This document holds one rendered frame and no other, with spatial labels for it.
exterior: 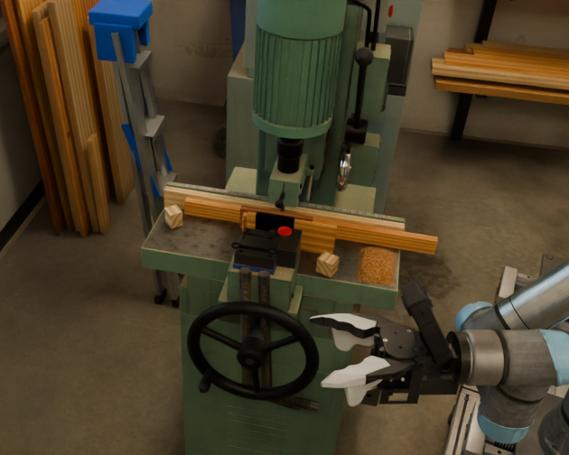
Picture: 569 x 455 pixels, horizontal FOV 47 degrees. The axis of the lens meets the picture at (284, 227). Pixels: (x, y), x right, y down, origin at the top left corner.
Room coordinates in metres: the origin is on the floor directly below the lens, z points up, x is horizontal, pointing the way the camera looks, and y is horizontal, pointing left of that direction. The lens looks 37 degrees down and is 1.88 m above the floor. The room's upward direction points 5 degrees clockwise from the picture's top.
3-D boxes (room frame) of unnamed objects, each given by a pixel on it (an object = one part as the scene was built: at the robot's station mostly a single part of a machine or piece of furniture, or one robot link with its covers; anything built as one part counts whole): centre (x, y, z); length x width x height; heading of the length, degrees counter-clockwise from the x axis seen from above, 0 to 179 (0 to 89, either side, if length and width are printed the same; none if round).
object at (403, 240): (1.30, -0.06, 0.92); 0.62 x 0.02 x 0.04; 83
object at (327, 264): (1.16, -0.10, 0.92); 0.04 x 0.03 x 0.04; 61
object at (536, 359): (0.64, -0.35, 1.21); 0.11 x 0.08 x 0.09; 96
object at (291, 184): (1.33, 0.00, 1.03); 0.14 x 0.07 x 0.09; 173
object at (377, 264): (1.19, -0.22, 0.91); 0.12 x 0.09 x 0.03; 173
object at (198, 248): (1.21, 0.03, 0.87); 0.61 x 0.30 x 0.06; 83
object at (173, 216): (1.29, 0.27, 0.92); 0.04 x 0.03 x 0.04; 35
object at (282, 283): (1.12, 0.04, 0.92); 0.15 x 0.13 x 0.09; 83
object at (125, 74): (2.06, 0.52, 0.58); 0.27 x 0.25 x 1.16; 86
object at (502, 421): (0.66, -0.35, 1.12); 0.11 x 0.08 x 0.11; 6
